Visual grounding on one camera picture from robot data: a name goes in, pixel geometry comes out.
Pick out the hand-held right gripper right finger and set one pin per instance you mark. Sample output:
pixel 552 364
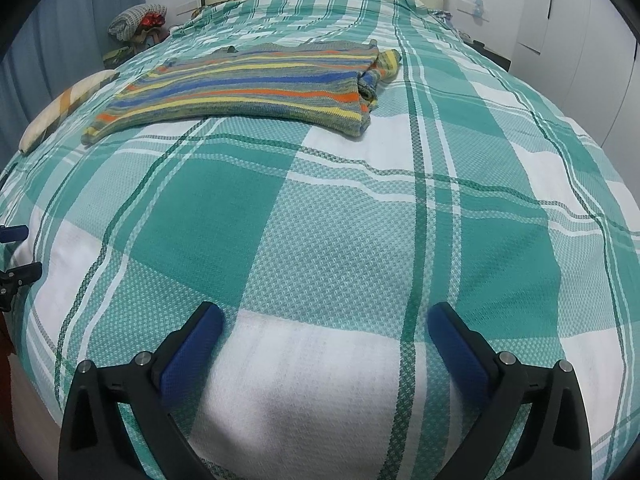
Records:
pixel 457 345

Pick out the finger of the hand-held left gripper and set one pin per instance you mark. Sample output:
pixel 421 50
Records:
pixel 20 274
pixel 12 234

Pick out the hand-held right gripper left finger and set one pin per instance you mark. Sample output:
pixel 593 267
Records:
pixel 192 345

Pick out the multicolour striped knit sweater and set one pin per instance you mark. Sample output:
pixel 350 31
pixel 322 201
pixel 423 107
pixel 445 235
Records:
pixel 240 90

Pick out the pile of mixed clothes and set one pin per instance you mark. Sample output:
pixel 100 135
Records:
pixel 130 47

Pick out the cream orange checked pillow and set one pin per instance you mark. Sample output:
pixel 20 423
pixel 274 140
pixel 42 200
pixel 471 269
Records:
pixel 60 105

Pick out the beige bed base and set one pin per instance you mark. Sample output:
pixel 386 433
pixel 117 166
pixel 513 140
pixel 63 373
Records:
pixel 32 425

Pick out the green white plaid blanket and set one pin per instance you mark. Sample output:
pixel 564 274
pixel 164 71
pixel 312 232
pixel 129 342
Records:
pixel 320 240

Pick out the blue grey curtain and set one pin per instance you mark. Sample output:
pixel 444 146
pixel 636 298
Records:
pixel 60 15

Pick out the grey knit cloth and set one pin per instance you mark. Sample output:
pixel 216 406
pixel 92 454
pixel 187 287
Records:
pixel 130 20

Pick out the red cloth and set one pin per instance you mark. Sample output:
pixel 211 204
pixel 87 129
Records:
pixel 151 20

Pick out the dark bedside table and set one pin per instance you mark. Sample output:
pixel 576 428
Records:
pixel 492 55

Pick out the white wardrobe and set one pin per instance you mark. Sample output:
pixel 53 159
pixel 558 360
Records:
pixel 580 25

